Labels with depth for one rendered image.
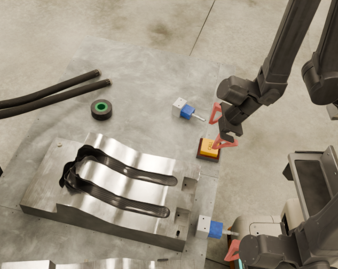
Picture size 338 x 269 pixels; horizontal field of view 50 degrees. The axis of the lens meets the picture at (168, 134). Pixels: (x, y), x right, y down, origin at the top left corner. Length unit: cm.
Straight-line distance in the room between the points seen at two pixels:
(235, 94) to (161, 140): 45
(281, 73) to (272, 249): 42
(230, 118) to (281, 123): 159
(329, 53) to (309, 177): 34
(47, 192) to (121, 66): 67
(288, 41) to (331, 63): 13
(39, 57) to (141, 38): 81
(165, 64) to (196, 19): 175
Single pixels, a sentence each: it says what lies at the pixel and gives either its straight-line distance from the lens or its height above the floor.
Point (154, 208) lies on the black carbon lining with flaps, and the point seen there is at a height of 88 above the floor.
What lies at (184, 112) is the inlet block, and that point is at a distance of 137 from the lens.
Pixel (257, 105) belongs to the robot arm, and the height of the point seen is 116.
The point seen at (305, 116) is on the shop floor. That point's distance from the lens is 273.
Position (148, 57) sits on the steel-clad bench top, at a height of 80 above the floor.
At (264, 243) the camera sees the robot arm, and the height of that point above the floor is 123.
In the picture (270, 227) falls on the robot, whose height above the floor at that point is 28.
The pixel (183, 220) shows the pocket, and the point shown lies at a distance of 110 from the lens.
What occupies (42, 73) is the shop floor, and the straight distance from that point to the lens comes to 281.
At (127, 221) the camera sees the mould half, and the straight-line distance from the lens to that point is 107.
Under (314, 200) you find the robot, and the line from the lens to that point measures 103.
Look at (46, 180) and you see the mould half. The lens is 119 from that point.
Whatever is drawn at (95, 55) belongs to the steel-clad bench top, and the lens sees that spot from 165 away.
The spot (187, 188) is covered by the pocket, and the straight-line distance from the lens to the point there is 115.
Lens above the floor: 186
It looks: 52 degrees down
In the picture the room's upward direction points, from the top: 7 degrees clockwise
